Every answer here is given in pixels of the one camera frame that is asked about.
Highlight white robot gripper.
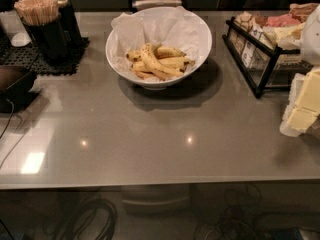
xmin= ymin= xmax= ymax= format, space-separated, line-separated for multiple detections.
xmin=279 ymin=5 xmax=320 ymax=137

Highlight right middle yellow banana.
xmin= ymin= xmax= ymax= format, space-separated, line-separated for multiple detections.
xmin=159 ymin=57 xmax=195 ymax=70

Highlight lower left yellow banana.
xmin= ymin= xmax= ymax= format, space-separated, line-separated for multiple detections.
xmin=130 ymin=61 xmax=170 ymax=80

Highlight white paper bowl liner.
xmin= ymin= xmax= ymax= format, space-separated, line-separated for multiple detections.
xmin=106 ymin=7 xmax=204 ymax=86

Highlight upper right yellow banana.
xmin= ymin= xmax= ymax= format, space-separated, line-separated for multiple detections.
xmin=155 ymin=46 xmax=185 ymax=59

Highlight white ceramic bowl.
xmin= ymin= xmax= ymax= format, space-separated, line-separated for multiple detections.
xmin=105 ymin=7 xmax=212 ymax=90

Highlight small left yellow banana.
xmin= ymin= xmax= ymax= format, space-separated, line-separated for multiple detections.
xmin=126 ymin=50 xmax=141 ymax=62

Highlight yellow sweetener packets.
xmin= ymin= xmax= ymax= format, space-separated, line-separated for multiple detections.
xmin=272 ymin=23 xmax=305 ymax=43

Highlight pink sweetener packets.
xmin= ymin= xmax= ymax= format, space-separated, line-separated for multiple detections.
xmin=266 ymin=14 xmax=300 ymax=27

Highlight dark bottle with cork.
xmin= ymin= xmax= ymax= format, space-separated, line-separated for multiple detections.
xmin=57 ymin=0 xmax=82 ymax=47

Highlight black stir stick cup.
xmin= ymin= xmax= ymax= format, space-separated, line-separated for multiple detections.
xmin=22 ymin=18 xmax=69 ymax=65

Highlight black rubber mat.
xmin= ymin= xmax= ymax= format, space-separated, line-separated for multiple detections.
xmin=0 ymin=37 xmax=90 ymax=75

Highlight wooden stir sticks bundle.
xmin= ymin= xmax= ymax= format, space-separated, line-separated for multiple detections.
xmin=14 ymin=0 xmax=59 ymax=26

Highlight dark device at left edge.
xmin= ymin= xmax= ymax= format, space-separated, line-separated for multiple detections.
xmin=0 ymin=65 xmax=39 ymax=114

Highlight clear shaker with dark lid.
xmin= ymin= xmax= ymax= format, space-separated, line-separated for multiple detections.
xmin=0 ymin=0 xmax=31 ymax=47

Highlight black wire condiment rack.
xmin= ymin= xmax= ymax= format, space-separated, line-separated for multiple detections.
xmin=222 ymin=17 xmax=312 ymax=98

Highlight black cables under table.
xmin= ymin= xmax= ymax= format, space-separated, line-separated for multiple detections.
xmin=49 ymin=197 xmax=118 ymax=240

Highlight black cable on table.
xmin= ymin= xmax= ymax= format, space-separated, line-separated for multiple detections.
xmin=0 ymin=98 xmax=33 ymax=170

